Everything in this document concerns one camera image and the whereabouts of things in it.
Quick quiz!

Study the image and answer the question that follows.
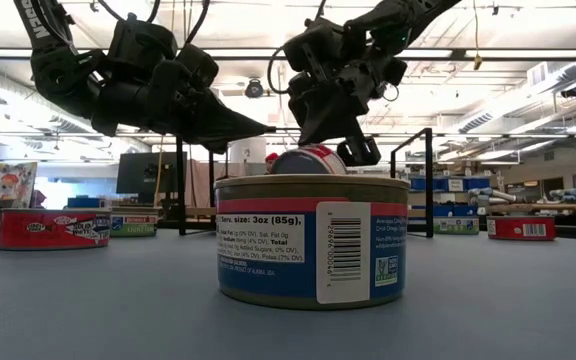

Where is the blue storage bin rack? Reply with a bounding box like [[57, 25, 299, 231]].
[[407, 175, 493, 219]]

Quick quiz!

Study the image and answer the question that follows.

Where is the green tuna can silver lid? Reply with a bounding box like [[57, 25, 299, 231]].
[[109, 213, 160, 239], [432, 215, 481, 236]]

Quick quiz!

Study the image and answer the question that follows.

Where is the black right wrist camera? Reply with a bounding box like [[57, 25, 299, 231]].
[[281, 28, 322, 75]]

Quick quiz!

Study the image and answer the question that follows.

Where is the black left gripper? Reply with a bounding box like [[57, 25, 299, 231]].
[[145, 59, 276, 155]]

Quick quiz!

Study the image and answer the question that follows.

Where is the black overhead camera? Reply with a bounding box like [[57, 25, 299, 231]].
[[243, 77, 266, 100]]

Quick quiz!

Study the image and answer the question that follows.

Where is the yellow hanging cable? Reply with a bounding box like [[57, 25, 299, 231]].
[[155, 137, 165, 207]]

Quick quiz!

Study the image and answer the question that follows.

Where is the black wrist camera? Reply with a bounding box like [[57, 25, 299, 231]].
[[175, 43, 220, 90], [281, 28, 322, 75]]

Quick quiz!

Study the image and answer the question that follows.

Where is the blue table mat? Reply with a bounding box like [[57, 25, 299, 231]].
[[0, 227, 576, 360]]

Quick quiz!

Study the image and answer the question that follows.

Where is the floral printed panel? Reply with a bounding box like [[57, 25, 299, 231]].
[[0, 159, 39, 210]]

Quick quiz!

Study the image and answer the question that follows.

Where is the black computer monitor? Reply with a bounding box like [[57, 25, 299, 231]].
[[115, 151, 189, 196]]

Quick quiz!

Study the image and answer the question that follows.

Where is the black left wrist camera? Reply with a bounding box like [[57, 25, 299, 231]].
[[175, 43, 220, 90]]

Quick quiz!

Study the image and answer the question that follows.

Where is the black left camera cable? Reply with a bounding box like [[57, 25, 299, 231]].
[[185, 0, 213, 46]]

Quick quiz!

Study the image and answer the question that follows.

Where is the blue salmon can gold lid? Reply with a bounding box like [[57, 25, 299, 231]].
[[213, 173, 411, 312]]

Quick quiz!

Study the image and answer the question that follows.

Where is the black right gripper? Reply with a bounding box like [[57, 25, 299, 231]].
[[287, 69, 382, 168]]

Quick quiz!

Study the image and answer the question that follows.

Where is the wooden workbench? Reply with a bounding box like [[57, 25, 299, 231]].
[[487, 201, 576, 215]]

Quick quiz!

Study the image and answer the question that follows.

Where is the wooden shelf with black frame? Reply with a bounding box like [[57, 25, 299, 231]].
[[175, 127, 435, 240]]

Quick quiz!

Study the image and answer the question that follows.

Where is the red tuna can silver lid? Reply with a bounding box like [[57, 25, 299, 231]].
[[0, 208, 112, 252], [485, 215, 557, 242], [269, 144, 348, 176]]

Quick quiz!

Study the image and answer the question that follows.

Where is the yellow hanging cord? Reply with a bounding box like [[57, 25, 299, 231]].
[[471, 0, 484, 71]]

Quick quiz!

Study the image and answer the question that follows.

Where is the white round column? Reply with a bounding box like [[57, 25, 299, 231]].
[[228, 136, 268, 177]]

